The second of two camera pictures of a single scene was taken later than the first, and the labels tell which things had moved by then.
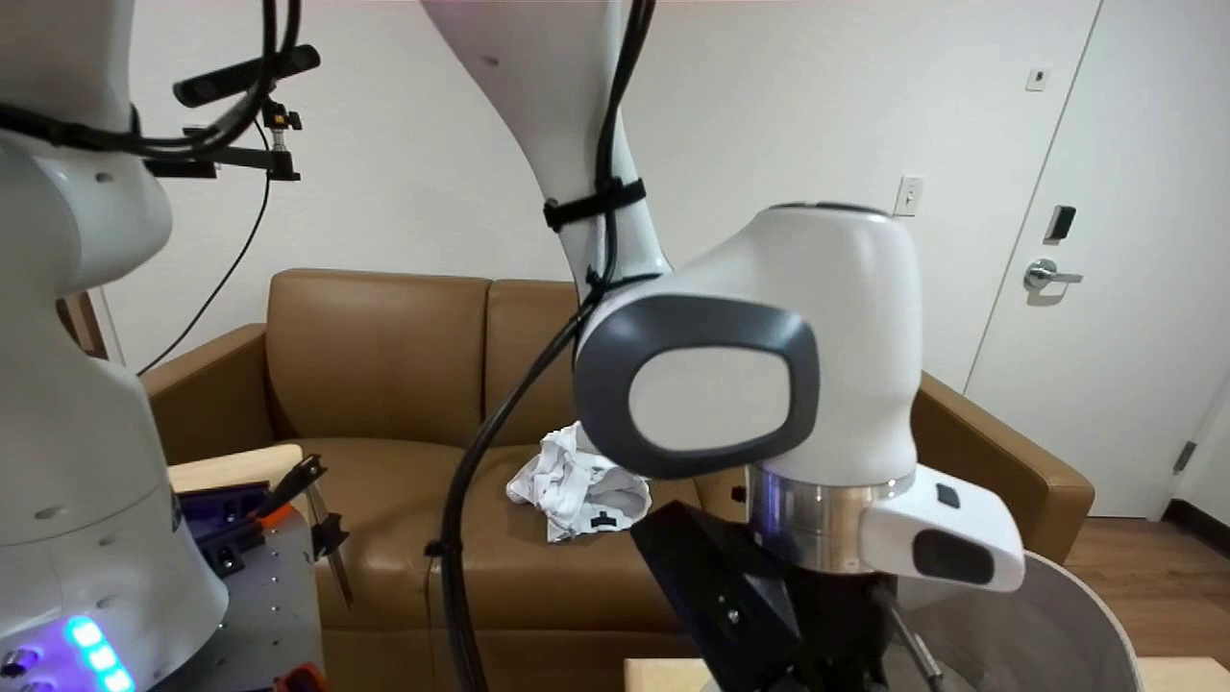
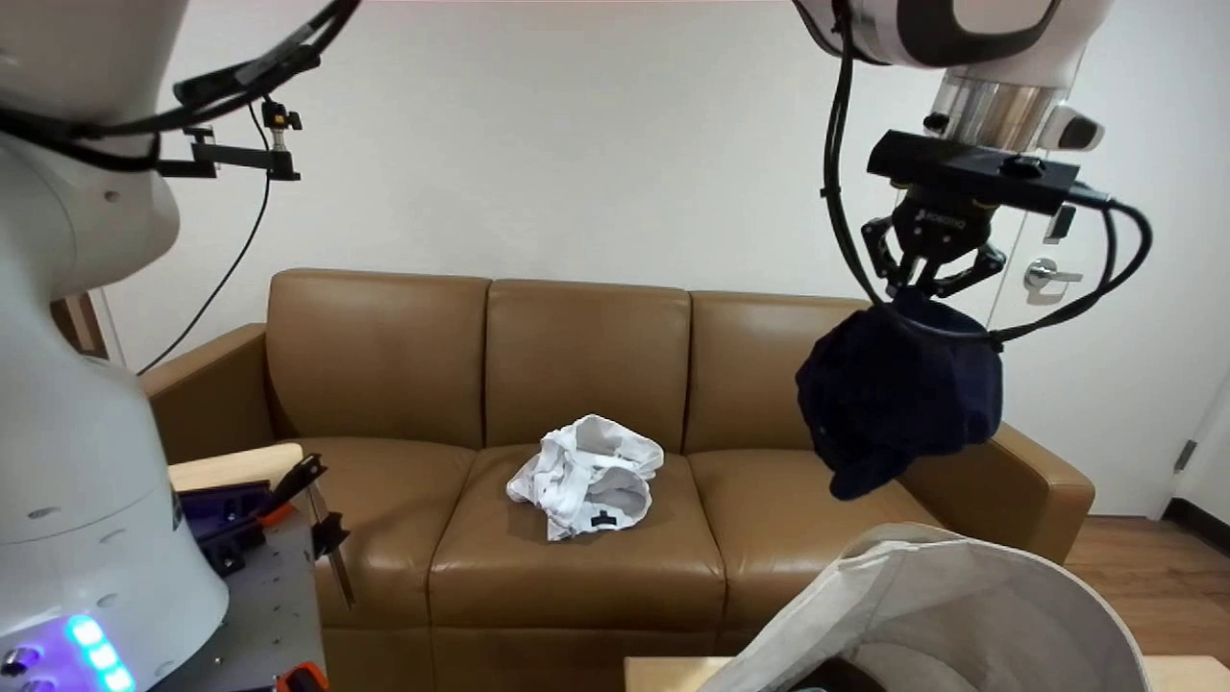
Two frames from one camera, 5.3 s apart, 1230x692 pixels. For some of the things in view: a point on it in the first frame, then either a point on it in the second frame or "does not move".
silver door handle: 1047,285 does not move
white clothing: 577,490 does not move
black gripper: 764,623 to 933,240
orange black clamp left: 329,534 does not move
